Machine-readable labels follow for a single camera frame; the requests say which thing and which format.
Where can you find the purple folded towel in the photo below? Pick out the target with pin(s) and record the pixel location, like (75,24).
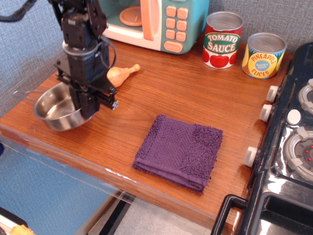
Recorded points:
(179,152)

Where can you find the white stove knob top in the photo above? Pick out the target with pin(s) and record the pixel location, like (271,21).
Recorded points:
(272,92)

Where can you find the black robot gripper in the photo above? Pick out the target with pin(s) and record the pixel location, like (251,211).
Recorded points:
(85,71)

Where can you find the tomato sauce can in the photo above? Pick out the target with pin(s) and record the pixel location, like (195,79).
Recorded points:
(221,39)

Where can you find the stainless steel pot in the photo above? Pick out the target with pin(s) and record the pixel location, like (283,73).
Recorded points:
(56,108)

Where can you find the teal toy microwave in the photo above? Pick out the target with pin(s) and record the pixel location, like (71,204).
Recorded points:
(171,26)

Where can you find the yellow object bottom left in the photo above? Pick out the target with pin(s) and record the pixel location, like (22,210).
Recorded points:
(21,230)

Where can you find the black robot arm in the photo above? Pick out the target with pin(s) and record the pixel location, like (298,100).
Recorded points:
(82,22)

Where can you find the white stove knob middle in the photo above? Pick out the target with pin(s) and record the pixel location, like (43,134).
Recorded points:
(265,112)

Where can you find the toy chicken drumstick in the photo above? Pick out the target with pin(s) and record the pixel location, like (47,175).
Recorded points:
(117,75)

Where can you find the white stove knob bottom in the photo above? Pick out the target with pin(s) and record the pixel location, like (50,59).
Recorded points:
(250,156)

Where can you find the pineapple slices can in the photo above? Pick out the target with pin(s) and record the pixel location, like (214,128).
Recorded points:
(263,55)

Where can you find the white stove knob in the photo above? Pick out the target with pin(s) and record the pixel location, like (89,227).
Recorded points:
(250,156)
(265,112)
(272,92)

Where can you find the black toy stove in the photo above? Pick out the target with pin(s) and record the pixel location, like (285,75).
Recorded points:
(280,188)

